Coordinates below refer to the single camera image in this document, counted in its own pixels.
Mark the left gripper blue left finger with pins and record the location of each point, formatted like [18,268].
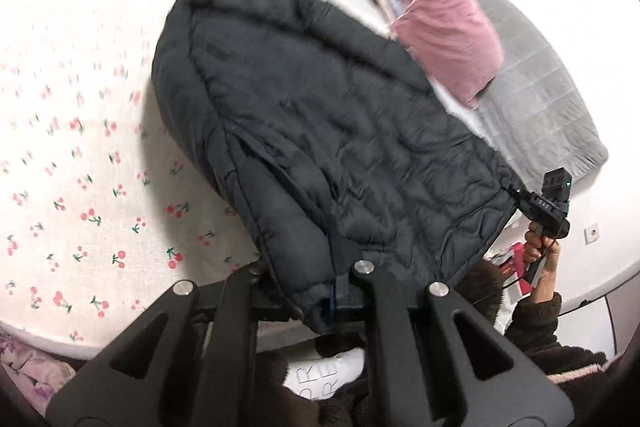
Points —
[188,360]

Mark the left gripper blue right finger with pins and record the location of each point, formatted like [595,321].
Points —
[437,362]

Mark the black quilted puffer jacket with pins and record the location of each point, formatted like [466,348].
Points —
[331,146]

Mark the person's right hand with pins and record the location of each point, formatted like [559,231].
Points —
[539,247]

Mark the red object beside bed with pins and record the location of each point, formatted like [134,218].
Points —
[512,269]

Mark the grey padded headboard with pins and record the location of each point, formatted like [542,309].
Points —
[531,114]

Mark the white printed shirt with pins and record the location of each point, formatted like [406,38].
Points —
[321,378]

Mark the purple floral cloth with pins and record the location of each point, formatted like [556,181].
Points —
[37,376]

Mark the dark brown fleece sleeve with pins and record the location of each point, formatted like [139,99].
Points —
[583,375]

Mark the cherry print bed sheet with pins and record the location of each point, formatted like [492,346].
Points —
[100,210]

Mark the pink velvet pillow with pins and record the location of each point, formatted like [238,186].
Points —
[455,42]

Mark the white wall socket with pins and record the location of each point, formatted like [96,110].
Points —
[591,234]

